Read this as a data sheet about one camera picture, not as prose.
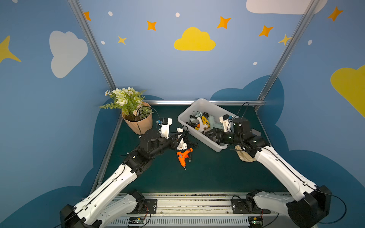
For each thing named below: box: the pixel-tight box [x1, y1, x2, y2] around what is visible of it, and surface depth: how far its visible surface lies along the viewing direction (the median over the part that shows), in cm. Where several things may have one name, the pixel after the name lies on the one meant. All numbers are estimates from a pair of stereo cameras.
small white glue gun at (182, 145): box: [176, 127, 188, 150], surface depth 68 cm
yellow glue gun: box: [201, 115, 211, 128], surface depth 107 cm
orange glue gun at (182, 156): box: [176, 147, 193, 171], surface depth 93 cm
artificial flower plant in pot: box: [98, 86, 154, 135], surface depth 88 cm
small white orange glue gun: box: [197, 116, 209, 133], surface depth 103 cm
